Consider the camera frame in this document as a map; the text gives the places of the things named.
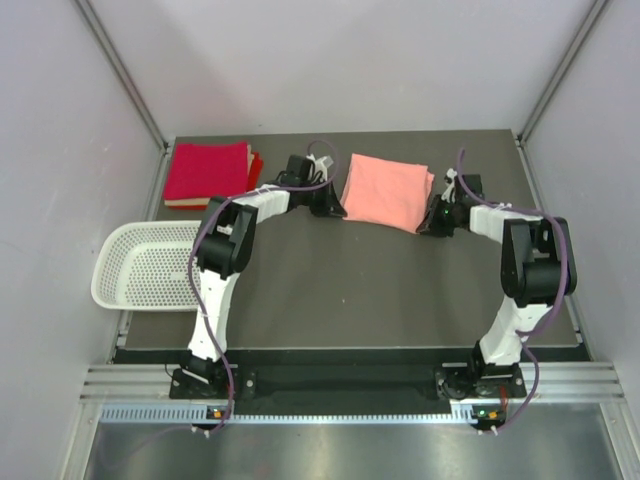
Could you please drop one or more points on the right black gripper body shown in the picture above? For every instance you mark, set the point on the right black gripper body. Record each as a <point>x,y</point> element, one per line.
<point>444,219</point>

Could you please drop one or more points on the left aluminium frame post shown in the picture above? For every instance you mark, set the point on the left aluminium frame post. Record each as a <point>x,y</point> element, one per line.
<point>98,31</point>

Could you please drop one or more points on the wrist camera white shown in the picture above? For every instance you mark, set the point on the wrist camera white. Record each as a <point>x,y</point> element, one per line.
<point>322,165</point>
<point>450,191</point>

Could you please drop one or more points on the right aluminium frame post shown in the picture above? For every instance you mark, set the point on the right aluminium frame post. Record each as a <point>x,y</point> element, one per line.
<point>586,27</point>

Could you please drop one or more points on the folded red t-shirt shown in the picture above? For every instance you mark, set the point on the folded red t-shirt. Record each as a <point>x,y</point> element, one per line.
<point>255,167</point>

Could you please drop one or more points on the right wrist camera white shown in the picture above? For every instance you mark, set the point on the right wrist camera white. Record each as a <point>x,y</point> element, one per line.
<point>450,191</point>

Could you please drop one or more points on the salmon pink t-shirt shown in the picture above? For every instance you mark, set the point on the salmon pink t-shirt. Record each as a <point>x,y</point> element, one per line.
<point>387,193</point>

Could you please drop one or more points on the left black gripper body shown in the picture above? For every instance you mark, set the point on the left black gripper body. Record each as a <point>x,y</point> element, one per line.
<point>317,200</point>

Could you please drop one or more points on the white perforated plastic basket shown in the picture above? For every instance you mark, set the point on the white perforated plastic basket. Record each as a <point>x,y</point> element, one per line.
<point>142,266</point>

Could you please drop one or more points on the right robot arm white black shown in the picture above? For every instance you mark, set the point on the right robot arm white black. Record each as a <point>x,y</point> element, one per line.
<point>537,268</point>

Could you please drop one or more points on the aluminium frame post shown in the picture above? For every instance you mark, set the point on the aluminium frame post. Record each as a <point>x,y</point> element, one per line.
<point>586,27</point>
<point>98,31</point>

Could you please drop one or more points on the folded magenta t-shirt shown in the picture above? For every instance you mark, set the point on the folded magenta t-shirt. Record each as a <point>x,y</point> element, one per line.
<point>207,170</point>

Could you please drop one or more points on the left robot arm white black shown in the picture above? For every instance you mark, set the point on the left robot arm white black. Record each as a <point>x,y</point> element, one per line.
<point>223,248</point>

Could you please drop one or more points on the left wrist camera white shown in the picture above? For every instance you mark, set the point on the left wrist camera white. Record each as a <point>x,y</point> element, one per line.
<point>322,165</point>

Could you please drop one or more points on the grey slotted cable duct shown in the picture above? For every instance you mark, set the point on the grey slotted cable duct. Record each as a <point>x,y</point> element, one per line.
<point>206,414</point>

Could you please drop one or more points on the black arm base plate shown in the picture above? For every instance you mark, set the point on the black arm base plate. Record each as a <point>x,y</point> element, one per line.
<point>456,374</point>

